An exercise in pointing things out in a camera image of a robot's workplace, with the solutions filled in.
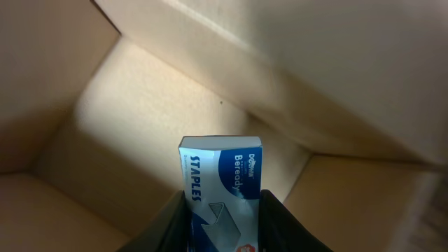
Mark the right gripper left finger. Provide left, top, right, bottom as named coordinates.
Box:
left=118, top=190, right=191, bottom=252

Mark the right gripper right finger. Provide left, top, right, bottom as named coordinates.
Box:
left=258, top=190, right=333, bottom=252

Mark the blue white staples box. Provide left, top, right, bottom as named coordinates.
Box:
left=178, top=136, right=263, bottom=252

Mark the brown cardboard box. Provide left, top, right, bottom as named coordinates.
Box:
left=1, top=1, right=447, bottom=251

